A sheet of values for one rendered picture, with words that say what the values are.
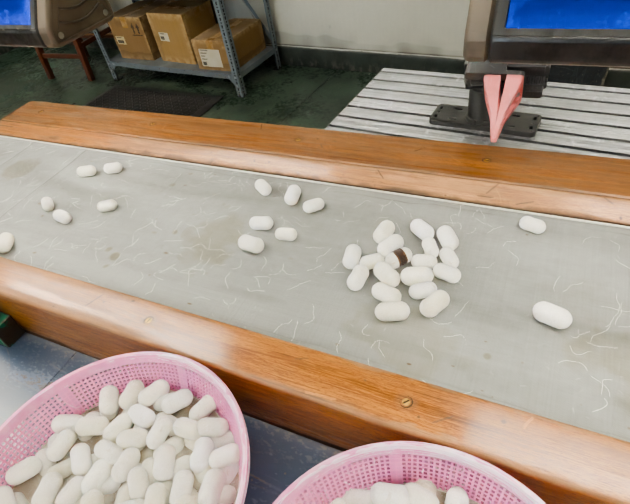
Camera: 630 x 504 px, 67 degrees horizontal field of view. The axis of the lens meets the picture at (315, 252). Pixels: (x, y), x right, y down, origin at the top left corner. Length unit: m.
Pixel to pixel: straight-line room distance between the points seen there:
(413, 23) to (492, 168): 2.11
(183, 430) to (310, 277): 0.23
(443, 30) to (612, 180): 2.09
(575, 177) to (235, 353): 0.49
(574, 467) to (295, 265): 0.37
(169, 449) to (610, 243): 0.54
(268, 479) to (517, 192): 0.47
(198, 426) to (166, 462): 0.04
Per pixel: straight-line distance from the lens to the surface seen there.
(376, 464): 0.45
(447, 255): 0.59
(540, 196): 0.69
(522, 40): 0.31
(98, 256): 0.75
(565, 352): 0.54
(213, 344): 0.53
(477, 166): 0.72
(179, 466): 0.51
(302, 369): 0.49
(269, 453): 0.55
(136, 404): 0.56
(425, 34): 2.78
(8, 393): 0.75
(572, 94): 1.14
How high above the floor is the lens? 1.17
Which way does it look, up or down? 43 degrees down
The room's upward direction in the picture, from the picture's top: 11 degrees counter-clockwise
